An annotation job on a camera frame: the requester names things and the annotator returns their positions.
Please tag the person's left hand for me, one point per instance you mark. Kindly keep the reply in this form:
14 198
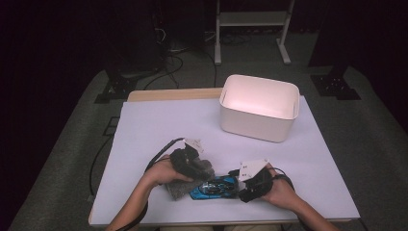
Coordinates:
163 173

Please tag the white plastic bin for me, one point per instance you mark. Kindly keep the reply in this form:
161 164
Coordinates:
256 125

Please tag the black stand base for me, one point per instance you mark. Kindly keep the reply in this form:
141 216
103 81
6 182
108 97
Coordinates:
117 88
335 86

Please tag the grey fluffy cloth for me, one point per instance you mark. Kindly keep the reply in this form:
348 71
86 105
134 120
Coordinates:
181 191

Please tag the person's right hand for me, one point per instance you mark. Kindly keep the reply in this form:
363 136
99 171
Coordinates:
285 195

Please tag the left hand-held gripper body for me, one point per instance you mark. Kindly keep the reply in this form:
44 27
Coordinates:
187 163

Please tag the black equipment cabinet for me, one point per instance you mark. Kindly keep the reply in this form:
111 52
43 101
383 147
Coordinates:
138 38

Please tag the white metal stand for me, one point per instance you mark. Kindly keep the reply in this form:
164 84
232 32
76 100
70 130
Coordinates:
253 18

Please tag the white table mat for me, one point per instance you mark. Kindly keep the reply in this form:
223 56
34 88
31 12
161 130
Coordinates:
192 122

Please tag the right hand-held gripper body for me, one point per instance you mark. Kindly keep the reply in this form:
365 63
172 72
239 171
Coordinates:
263 184

